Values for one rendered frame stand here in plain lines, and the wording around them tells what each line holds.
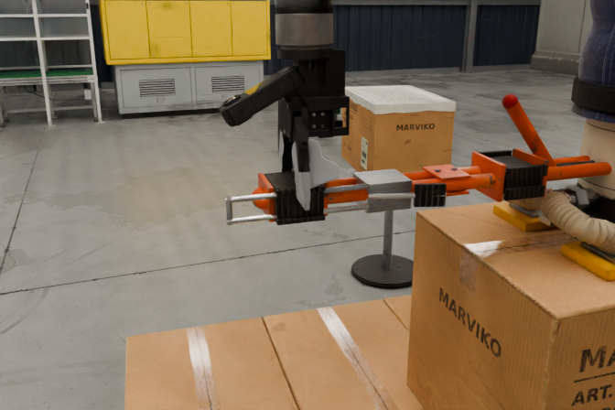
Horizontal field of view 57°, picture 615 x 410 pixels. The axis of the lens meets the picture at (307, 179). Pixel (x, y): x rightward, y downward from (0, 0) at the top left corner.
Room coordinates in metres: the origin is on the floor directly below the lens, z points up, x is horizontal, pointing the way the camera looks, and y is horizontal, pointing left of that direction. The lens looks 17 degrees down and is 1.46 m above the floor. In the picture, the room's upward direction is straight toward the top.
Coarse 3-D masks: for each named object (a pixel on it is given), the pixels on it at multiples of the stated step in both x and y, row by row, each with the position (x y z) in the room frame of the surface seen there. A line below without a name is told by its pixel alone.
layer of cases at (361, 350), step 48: (144, 336) 1.44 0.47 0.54; (192, 336) 1.44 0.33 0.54; (240, 336) 1.44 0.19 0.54; (288, 336) 1.44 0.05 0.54; (336, 336) 1.44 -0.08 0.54; (384, 336) 1.44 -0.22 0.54; (144, 384) 1.22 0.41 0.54; (192, 384) 1.22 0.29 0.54; (240, 384) 1.22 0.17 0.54; (288, 384) 1.24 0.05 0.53; (336, 384) 1.22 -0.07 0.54; (384, 384) 1.22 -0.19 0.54
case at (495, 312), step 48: (432, 240) 0.97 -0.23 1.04; (480, 240) 0.90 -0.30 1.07; (528, 240) 0.90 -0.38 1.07; (576, 240) 0.89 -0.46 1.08; (432, 288) 0.96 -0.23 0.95; (480, 288) 0.81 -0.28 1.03; (528, 288) 0.73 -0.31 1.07; (576, 288) 0.73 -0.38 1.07; (432, 336) 0.95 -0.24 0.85; (480, 336) 0.80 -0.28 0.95; (528, 336) 0.70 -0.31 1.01; (576, 336) 0.67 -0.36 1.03; (432, 384) 0.94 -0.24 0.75; (480, 384) 0.79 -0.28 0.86; (528, 384) 0.69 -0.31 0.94; (576, 384) 0.67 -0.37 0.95
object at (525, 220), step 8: (496, 208) 1.01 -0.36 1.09; (504, 208) 1.00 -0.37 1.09; (512, 208) 1.00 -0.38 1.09; (520, 208) 0.99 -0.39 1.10; (504, 216) 0.99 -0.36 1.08; (512, 216) 0.96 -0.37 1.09; (520, 216) 0.96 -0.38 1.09; (528, 216) 0.96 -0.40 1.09; (536, 216) 0.95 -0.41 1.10; (512, 224) 0.96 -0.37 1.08; (520, 224) 0.94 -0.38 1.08; (528, 224) 0.93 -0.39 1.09; (536, 224) 0.93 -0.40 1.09; (544, 224) 0.94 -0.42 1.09
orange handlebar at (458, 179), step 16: (560, 160) 0.90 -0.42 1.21; (576, 160) 0.91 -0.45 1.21; (416, 176) 0.83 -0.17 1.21; (432, 176) 0.84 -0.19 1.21; (448, 176) 0.80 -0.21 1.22; (464, 176) 0.80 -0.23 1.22; (480, 176) 0.82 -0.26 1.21; (560, 176) 0.85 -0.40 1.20; (576, 176) 0.86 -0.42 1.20; (592, 176) 0.87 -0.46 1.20; (256, 192) 0.75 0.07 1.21; (336, 192) 0.75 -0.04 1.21; (352, 192) 0.76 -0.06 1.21; (448, 192) 0.80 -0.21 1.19; (464, 192) 0.81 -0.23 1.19
